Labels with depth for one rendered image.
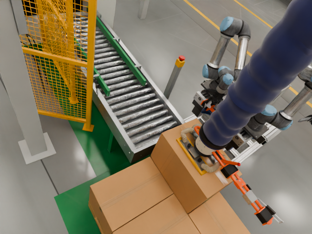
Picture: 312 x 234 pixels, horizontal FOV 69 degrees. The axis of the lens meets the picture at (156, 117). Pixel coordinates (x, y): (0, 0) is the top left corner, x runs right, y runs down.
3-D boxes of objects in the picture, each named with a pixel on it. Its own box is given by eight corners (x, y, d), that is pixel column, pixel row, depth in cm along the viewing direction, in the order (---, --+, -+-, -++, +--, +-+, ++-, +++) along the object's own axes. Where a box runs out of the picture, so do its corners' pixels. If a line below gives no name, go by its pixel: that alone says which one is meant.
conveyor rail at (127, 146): (47, 24, 313) (45, 11, 298) (50, 24, 315) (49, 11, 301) (128, 161, 220) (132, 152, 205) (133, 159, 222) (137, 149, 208)
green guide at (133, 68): (86, 11, 330) (86, 5, 323) (93, 10, 335) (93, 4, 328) (142, 86, 266) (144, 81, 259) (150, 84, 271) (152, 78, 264)
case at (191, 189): (150, 155, 213) (161, 133, 183) (181, 140, 233) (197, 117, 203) (187, 213, 189) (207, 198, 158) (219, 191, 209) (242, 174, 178)
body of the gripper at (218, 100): (214, 106, 186) (221, 96, 177) (207, 99, 190) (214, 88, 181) (220, 103, 190) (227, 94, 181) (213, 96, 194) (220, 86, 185)
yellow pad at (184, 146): (175, 139, 182) (177, 136, 178) (185, 135, 187) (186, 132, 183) (200, 176, 168) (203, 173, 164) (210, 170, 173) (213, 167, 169)
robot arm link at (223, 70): (228, 74, 188) (230, 83, 181) (215, 71, 186) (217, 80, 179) (232, 67, 182) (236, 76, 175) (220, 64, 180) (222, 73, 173)
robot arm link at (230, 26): (217, 82, 206) (245, 22, 174) (202, 79, 203) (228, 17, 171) (213, 76, 216) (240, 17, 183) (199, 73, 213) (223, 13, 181)
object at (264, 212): (253, 213, 149) (258, 211, 145) (260, 208, 153) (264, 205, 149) (262, 225, 146) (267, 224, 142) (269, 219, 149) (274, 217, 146)
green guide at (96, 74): (48, 14, 303) (47, 7, 296) (56, 13, 308) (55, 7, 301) (100, 98, 239) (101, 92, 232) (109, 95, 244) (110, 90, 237)
